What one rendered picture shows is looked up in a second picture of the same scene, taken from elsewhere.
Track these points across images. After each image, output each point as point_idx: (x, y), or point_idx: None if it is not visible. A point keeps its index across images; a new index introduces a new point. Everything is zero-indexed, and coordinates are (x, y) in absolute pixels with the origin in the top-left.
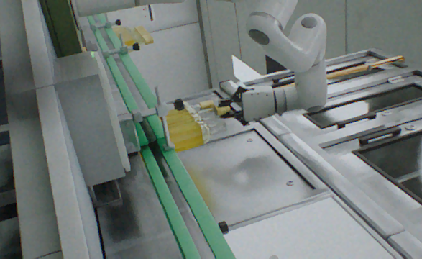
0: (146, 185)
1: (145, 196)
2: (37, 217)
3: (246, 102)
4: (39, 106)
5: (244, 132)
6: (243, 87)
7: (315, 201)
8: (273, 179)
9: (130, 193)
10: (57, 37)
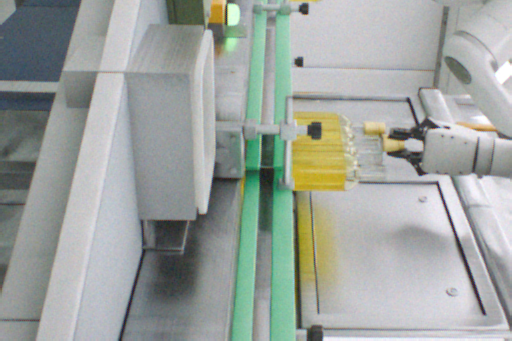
0: (225, 239)
1: (217, 255)
2: (35, 260)
3: (430, 144)
4: (94, 99)
5: (420, 183)
6: (433, 121)
7: (477, 336)
8: (430, 276)
9: (199, 243)
10: None
